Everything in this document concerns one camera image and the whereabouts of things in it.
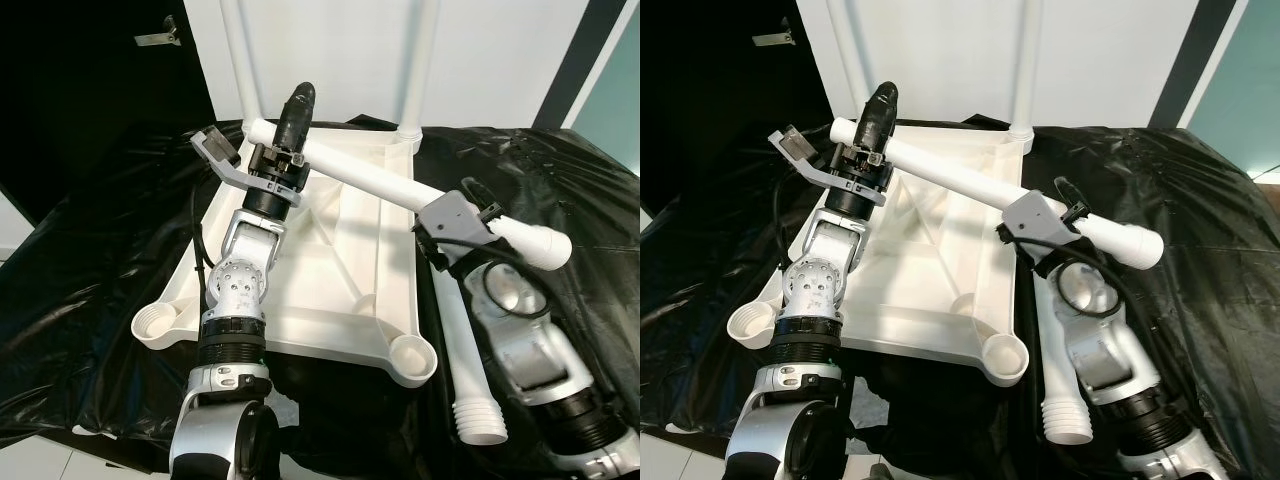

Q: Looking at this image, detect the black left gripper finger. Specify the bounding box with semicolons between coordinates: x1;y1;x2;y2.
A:
860;82;899;151
274;82;319;151

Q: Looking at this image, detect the black door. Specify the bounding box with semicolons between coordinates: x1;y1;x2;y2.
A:
640;0;831;216
0;0;216;226

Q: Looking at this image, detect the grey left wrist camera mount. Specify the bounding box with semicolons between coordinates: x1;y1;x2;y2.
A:
768;128;891;208
190;128;307;197

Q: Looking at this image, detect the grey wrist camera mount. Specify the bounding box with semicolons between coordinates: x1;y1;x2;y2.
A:
768;128;891;208
997;192;1081;247
415;192;497;244
190;128;307;197

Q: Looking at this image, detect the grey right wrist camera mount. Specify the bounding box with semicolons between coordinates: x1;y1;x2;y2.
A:
997;192;1081;247
415;192;497;244

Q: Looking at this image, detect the black wall strip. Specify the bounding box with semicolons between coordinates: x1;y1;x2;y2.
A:
1148;0;1241;129
535;0;629;131

